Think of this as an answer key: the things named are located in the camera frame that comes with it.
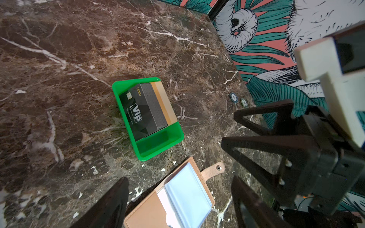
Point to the round sticker near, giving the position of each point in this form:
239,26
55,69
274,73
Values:
244,103

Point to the stack of credit cards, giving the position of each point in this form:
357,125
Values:
147,108

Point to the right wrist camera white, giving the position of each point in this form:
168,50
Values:
338,62

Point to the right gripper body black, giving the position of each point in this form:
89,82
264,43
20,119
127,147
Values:
324,163

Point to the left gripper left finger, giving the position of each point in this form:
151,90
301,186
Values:
109,211

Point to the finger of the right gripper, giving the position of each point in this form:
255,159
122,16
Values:
283,165
278,117

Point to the tan leather card holder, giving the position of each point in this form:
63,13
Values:
181,200

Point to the round sticker far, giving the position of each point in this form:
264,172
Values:
234,98

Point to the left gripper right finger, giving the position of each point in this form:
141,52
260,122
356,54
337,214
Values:
251,211

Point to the round sticker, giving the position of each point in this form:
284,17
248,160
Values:
234,98
244,103

